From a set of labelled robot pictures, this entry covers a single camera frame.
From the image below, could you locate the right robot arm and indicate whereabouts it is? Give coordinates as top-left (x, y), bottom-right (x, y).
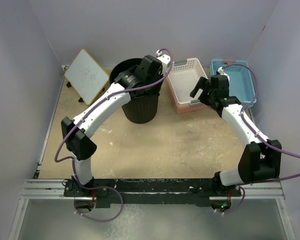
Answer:
top-left (190, 74), bottom-right (282, 196)

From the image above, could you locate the light blue plastic basket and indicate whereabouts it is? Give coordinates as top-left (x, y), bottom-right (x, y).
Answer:
top-left (210, 59), bottom-right (255, 105)

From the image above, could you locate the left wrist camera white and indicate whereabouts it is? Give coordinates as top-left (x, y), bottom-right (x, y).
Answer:
top-left (155, 50), bottom-right (173, 75)

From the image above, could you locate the black plastic waste bin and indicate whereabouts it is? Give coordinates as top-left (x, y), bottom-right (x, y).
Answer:
top-left (109, 58), bottom-right (163, 124)

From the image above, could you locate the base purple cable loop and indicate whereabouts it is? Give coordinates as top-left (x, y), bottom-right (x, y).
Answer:
top-left (73, 185), bottom-right (125, 222)

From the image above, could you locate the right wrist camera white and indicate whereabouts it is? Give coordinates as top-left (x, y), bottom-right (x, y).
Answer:
top-left (216, 67), bottom-right (230, 82)

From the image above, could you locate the small whiteboard yellow frame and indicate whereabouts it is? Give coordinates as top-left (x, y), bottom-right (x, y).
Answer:
top-left (64, 48), bottom-right (109, 106)

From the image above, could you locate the white plastic basket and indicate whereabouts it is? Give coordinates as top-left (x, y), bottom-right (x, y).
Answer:
top-left (166, 58), bottom-right (208, 107)

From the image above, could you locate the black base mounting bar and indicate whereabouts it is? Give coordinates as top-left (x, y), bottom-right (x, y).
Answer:
top-left (63, 177), bottom-right (241, 208)

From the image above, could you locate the pink plastic basket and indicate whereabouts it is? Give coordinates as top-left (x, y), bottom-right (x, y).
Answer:
top-left (165, 77), bottom-right (208, 114)

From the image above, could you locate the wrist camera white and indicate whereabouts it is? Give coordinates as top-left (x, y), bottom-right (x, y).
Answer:
top-left (216, 67), bottom-right (230, 82)
top-left (155, 50), bottom-right (173, 75)

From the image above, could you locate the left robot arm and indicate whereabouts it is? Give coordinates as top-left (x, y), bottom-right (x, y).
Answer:
top-left (61, 52), bottom-right (171, 196)

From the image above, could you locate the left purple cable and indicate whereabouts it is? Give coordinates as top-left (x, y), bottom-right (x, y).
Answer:
top-left (54, 48), bottom-right (175, 191)

